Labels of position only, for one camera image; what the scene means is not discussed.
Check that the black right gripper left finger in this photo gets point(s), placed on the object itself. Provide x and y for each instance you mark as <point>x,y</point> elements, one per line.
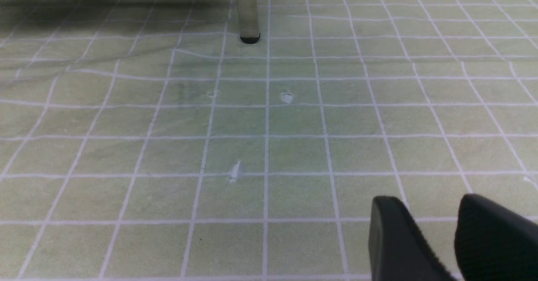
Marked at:
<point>398,251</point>

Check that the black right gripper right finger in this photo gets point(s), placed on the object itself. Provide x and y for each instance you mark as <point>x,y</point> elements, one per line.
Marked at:
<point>493,243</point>

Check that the metal shoe rack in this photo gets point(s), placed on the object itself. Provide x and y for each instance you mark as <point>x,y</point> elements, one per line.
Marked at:
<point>248,21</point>

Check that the green grid floor mat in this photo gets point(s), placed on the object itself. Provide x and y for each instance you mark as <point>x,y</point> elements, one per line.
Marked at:
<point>141,140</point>

